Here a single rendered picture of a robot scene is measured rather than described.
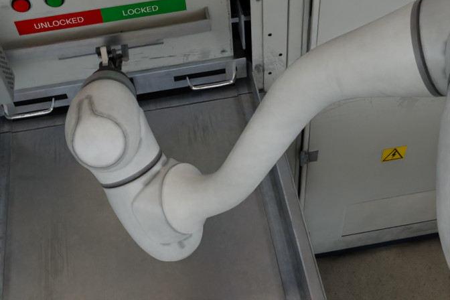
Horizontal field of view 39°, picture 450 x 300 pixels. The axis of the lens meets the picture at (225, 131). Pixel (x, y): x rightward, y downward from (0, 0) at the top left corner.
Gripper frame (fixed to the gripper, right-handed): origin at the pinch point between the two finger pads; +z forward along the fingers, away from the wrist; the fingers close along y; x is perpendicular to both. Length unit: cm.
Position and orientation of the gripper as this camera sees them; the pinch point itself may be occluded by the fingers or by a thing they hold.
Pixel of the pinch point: (113, 62)
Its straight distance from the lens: 123.1
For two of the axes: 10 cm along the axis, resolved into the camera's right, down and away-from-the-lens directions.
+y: 1.3, 9.2, 3.7
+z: -1.2, -3.6, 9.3
